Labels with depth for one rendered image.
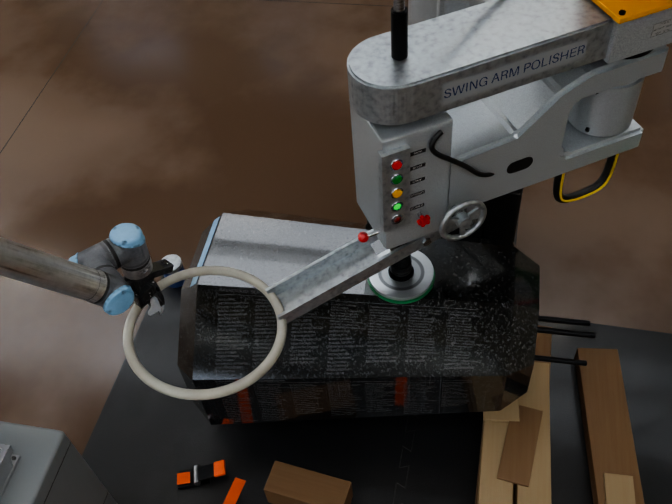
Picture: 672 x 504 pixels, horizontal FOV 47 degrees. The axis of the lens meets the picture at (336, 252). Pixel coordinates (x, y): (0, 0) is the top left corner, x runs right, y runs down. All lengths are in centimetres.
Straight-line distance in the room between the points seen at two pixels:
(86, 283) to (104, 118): 269
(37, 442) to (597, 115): 185
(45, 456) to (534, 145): 162
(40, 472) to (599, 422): 198
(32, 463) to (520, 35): 173
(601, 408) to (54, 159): 307
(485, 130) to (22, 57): 376
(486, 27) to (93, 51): 357
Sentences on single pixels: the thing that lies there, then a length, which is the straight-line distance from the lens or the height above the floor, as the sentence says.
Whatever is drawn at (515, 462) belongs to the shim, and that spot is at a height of 22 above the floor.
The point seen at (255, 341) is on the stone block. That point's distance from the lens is 258.
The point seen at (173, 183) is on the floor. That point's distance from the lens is 414.
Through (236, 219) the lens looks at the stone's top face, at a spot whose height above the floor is 80.
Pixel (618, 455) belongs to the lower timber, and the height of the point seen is 9.
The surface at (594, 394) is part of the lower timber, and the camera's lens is 319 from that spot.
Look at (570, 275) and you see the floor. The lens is 363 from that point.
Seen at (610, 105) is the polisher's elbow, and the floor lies 135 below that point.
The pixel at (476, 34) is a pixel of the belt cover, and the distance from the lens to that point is 199.
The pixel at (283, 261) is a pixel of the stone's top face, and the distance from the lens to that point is 260.
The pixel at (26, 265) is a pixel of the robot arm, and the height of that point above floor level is 145.
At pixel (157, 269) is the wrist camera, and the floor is 101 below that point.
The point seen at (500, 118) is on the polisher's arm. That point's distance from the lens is 220.
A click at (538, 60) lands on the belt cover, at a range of 200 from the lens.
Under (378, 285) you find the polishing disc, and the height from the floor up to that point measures 83.
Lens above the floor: 280
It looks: 50 degrees down
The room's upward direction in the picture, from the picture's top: 6 degrees counter-clockwise
